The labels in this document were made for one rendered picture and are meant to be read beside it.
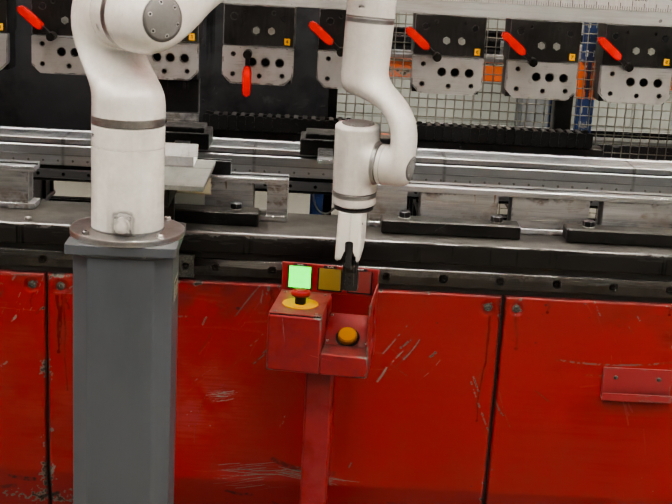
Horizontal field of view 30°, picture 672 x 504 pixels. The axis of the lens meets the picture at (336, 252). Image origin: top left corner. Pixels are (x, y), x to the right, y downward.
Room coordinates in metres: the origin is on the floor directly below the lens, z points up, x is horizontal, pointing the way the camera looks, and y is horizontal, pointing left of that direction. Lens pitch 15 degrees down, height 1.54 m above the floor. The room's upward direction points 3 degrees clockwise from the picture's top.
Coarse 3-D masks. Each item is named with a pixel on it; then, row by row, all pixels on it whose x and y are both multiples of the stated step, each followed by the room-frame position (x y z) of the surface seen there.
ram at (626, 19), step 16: (224, 0) 2.65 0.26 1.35; (240, 0) 2.65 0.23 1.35; (256, 0) 2.65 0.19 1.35; (272, 0) 2.65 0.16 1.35; (288, 0) 2.65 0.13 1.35; (304, 0) 2.65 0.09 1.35; (320, 0) 2.65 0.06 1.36; (336, 0) 2.65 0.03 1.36; (400, 0) 2.66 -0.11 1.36; (416, 0) 2.66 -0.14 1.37; (432, 0) 2.66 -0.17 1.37; (480, 16) 2.66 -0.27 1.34; (496, 16) 2.66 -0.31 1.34; (512, 16) 2.66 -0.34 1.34; (528, 16) 2.66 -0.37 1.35; (544, 16) 2.66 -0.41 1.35; (560, 16) 2.66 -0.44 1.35; (576, 16) 2.66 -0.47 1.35; (592, 16) 2.66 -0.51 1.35; (608, 16) 2.66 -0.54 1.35; (624, 16) 2.66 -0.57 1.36; (640, 16) 2.67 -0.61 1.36; (656, 16) 2.67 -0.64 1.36
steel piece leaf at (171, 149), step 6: (168, 144) 2.70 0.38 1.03; (174, 144) 2.70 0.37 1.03; (180, 144) 2.70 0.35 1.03; (186, 144) 2.70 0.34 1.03; (192, 144) 2.70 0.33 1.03; (198, 144) 2.71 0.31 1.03; (168, 150) 2.70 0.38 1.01; (174, 150) 2.70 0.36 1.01; (180, 150) 2.70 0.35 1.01; (186, 150) 2.70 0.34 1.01; (192, 150) 2.70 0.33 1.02; (192, 156) 2.69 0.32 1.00
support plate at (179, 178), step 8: (200, 160) 2.67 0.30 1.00; (168, 168) 2.57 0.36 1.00; (176, 168) 2.57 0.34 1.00; (184, 168) 2.58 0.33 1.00; (192, 168) 2.58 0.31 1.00; (200, 168) 2.59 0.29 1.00; (168, 176) 2.49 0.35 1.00; (176, 176) 2.49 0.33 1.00; (184, 176) 2.50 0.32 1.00; (192, 176) 2.50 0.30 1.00; (200, 176) 2.51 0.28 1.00; (208, 176) 2.51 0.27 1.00; (168, 184) 2.41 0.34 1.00; (176, 184) 2.42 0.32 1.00; (184, 184) 2.42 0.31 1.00; (192, 184) 2.43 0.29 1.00; (200, 184) 2.43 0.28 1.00
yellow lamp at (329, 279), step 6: (324, 270) 2.46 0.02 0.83; (330, 270) 2.46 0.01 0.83; (336, 270) 2.46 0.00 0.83; (324, 276) 2.46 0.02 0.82; (330, 276) 2.46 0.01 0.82; (336, 276) 2.46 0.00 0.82; (324, 282) 2.46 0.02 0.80; (330, 282) 2.46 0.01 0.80; (336, 282) 2.46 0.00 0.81; (318, 288) 2.46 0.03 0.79; (324, 288) 2.46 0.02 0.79; (330, 288) 2.46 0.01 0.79; (336, 288) 2.46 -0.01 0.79
